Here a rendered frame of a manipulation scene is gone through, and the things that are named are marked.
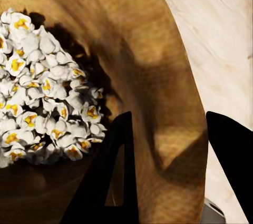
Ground popcorn bag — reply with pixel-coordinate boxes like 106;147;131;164
0;0;209;224

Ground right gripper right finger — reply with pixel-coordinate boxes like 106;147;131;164
206;111;253;224

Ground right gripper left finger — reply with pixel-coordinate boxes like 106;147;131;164
60;111;139;224

